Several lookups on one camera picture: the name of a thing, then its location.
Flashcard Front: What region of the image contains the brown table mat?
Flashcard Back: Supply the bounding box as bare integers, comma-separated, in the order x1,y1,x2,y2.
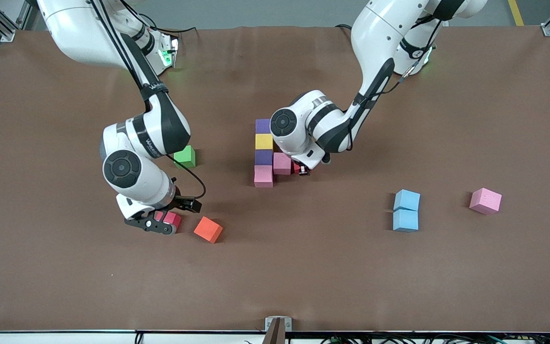
0,25,550,333

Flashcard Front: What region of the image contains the crimson foam cube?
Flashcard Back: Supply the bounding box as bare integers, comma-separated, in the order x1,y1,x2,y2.
155,210,182,231

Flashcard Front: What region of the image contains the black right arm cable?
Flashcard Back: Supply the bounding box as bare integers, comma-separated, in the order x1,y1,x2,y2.
166,153,207,199

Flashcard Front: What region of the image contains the white table edge rail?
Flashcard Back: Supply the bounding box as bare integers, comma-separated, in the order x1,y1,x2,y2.
0,330,550,344

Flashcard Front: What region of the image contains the yellow floor tape strip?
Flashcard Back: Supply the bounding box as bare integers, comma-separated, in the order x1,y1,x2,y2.
508,0,525,27

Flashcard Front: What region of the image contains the metal edge bracket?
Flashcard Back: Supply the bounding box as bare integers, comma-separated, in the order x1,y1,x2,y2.
263,316,293,344

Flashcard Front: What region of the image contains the orange foam cube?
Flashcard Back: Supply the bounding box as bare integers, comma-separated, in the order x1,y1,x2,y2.
193,216,224,244

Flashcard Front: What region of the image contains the light blue foam cube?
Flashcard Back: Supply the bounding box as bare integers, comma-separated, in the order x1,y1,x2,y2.
393,209,419,233
393,189,421,212

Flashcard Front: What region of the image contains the green foam cube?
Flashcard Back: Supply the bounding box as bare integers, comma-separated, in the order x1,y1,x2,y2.
174,145,196,169

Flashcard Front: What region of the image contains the pink foam cube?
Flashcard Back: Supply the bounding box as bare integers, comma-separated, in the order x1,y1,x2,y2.
273,153,292,175
469,187,502,215
254,165,274,188

